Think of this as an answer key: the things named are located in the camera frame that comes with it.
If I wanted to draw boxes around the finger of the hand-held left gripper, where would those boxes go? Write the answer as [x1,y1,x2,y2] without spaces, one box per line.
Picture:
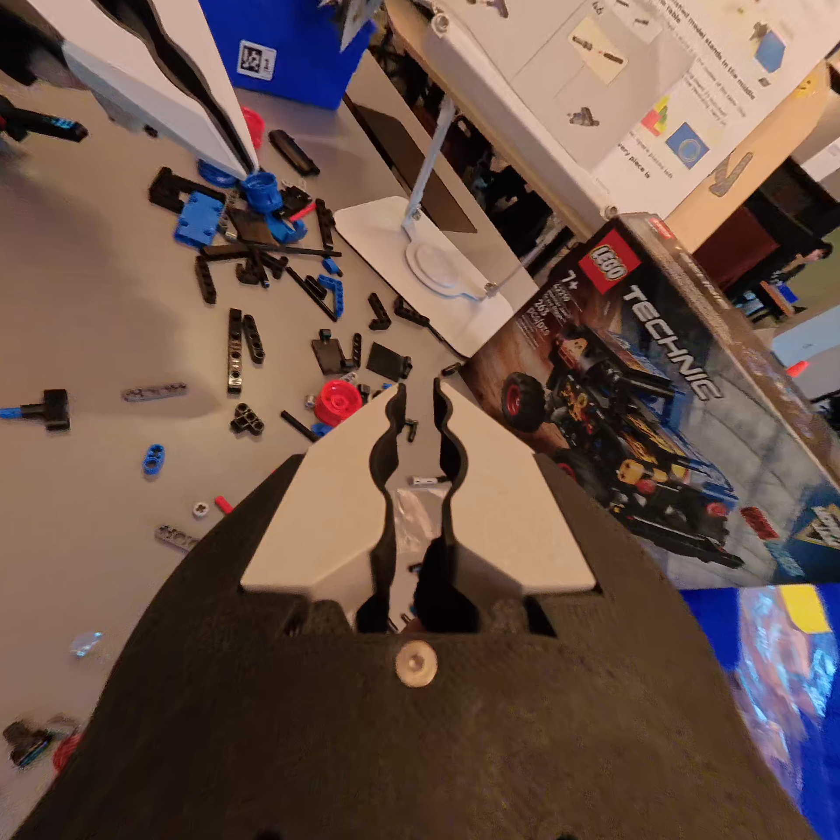
[26,0,253,181]
[141,0,261,173]

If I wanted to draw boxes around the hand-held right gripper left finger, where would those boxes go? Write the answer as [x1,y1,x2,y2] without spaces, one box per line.
[239,382,408,634]

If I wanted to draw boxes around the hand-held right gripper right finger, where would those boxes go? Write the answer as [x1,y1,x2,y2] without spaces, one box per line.
[413,378,598,634]

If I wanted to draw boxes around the clear plastic bag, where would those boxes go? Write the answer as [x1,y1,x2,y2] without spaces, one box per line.
[390,486,454,553]

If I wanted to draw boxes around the cluster of blue black pins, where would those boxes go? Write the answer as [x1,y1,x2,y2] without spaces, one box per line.
[390,560,422,624]

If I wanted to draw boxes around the black connector with blue pin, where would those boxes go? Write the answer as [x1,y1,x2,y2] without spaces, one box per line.
[0,389,71,432]

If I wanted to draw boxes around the grey desk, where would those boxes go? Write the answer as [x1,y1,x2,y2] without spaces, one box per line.
[0,52,546,840]

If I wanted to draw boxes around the red wheel rim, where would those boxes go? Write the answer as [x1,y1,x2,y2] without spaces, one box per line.
[314,379,364,427]

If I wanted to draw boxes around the black curved panel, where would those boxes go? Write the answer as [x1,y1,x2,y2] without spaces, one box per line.
[268,129,321,177]

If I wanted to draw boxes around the blue flat panel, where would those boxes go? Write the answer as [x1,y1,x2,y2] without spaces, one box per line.
[174,192,227,249]

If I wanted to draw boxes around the toy truck set box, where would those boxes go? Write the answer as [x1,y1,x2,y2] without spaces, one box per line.
[459,213,840,588]

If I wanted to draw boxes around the long black holed beam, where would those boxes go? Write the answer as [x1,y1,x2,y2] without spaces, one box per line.
[226,307,245,395]

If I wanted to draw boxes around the medium black axle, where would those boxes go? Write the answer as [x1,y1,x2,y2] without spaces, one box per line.
[285,266,339,322]

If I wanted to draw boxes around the white book stand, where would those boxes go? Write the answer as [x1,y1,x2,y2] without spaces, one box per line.
[333,0,840,358]

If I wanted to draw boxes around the black grey small connector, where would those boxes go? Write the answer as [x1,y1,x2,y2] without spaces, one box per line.
[3,721,53,767]

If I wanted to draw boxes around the instruction booklet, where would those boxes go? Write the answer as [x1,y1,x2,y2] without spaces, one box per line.
[459,0,840,204]

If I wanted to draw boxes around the black open frame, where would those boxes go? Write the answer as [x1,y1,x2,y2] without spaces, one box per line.
[148,167,227,214]

